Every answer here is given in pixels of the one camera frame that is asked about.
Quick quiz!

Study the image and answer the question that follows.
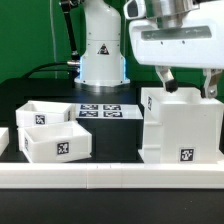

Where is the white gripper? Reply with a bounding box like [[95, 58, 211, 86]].
[[124, 0, 224, 99]]

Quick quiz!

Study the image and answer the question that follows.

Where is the white drawer cabinet frame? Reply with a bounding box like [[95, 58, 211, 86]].
[[140, 87, 224, 164]]

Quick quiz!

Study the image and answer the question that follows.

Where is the white front drawer box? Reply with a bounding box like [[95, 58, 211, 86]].
[[18, 121, 92, 163]]

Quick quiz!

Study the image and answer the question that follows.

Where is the white drawer box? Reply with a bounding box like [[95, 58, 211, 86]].
[[16, 101, 76, 127], [18, 121, 92, 163]]

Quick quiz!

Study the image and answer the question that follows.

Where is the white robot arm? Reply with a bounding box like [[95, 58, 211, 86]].
[[79, 0, 224, 98]]

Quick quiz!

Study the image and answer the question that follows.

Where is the white marker tag sheet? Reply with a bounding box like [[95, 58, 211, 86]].
[[76, 104, 143, 120]]

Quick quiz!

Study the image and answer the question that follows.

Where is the black cable bundle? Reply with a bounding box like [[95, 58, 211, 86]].
[[21, 61, 82, 80]]

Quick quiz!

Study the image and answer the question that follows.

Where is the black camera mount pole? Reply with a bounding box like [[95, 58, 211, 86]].
[[59, 0, 80, 60]]

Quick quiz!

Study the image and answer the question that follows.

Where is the white thin cable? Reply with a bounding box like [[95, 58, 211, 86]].
[[49, 0, 59, 80]]

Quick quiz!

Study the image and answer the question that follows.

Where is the white left barrier rail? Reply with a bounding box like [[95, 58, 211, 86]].
[[0, 127, 9, 156]]

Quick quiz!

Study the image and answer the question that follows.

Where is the white barrier rail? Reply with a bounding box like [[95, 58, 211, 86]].
[[0, 127, 9, 156], [0, 163, 224, 189]]

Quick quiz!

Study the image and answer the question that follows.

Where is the white front barrier rail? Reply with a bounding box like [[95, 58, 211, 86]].
[[0, 163, 224, 189]]

